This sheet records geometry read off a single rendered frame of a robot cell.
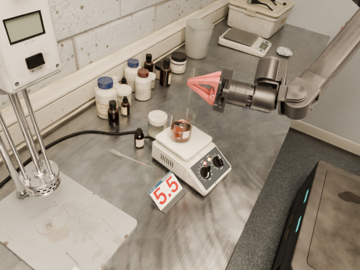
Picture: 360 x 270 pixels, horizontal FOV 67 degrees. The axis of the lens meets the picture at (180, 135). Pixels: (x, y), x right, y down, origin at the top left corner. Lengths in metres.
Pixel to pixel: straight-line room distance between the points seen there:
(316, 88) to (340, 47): 0.11
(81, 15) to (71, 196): 0.53
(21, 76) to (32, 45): 0.04
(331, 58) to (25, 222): 0.76
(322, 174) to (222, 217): 0.92
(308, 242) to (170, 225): 0.73
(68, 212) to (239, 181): 0.45
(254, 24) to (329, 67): 1.11
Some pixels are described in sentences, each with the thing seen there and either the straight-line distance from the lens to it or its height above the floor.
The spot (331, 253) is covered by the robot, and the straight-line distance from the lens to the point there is 1.30.
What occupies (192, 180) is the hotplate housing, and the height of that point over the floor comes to 0.79.
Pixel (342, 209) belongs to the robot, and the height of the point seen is 0.37.
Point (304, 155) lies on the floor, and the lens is 2.20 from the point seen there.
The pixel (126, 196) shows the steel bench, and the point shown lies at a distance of 0.73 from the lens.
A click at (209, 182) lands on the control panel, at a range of 0.73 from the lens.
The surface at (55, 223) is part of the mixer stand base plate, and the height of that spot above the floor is 0.76.
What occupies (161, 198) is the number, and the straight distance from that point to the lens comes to 0.70.
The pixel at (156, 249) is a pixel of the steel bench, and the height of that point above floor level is 0.75.
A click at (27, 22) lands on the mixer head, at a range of 0.35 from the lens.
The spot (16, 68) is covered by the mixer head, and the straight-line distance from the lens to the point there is 0.36.
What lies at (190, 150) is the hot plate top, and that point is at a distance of 0.72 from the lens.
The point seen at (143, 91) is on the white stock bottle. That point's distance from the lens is 1.00.
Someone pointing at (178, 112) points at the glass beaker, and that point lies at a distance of 0.73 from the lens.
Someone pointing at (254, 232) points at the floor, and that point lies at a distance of 1.64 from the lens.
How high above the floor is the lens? 1.35
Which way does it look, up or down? 42 degrees down
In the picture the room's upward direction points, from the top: 9 degrees clockwise
